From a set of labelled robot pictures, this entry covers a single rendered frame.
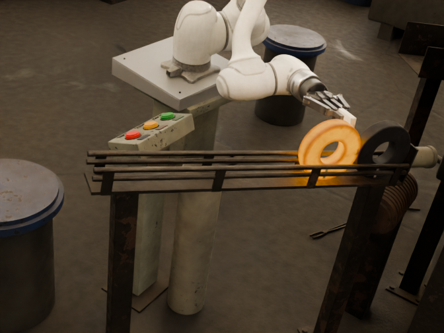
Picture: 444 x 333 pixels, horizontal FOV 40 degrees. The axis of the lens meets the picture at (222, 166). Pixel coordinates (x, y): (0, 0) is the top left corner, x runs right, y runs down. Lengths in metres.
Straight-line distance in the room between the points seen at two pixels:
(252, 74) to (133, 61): 0.81
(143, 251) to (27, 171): 0.42
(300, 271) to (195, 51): 0.91
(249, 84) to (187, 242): 0.50
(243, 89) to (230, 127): 1.18
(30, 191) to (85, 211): 0.65
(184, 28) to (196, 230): 0.90
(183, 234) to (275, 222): 0.70
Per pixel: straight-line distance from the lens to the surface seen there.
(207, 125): 2.57
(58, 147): 2.72
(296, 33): 3.04
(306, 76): 1.81
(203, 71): 2.44
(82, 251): 2.17
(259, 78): 1.82
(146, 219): 1.80
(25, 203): 1.68
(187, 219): 1.72
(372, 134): 1.50
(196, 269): 1.84
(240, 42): 1.85
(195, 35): 2.34
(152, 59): 2.54
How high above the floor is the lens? 1.44
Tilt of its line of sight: 33 degrees down
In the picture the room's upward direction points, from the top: 9 degrees clockwise
